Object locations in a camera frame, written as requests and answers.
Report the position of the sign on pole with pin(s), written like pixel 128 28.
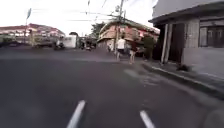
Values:
pixel 27 15

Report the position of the white truck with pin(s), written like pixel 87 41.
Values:
pixel 69 41

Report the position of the grey concrete building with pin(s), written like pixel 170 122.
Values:
pixel 200 40

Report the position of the green bush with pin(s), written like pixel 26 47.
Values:
pixel 148 45

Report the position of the tree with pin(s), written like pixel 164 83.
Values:
pixel 96 28

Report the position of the robot's own part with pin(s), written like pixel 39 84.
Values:
pixel 147 119
pixel 76 113

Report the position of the person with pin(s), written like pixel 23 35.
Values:
pixel 121 45
pixel 133 50

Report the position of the grey asphalt road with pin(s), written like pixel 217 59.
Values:
pixel 83 80

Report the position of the building with red roof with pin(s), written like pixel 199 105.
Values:
pixel 40 31

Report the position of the utility pole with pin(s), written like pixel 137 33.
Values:
pixel 119 20

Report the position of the raised grey pavement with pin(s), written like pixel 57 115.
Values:
pixel 186 76

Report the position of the orange building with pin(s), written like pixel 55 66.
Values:
pixel 108 33

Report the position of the vehicle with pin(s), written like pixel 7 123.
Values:
pixel 59 45

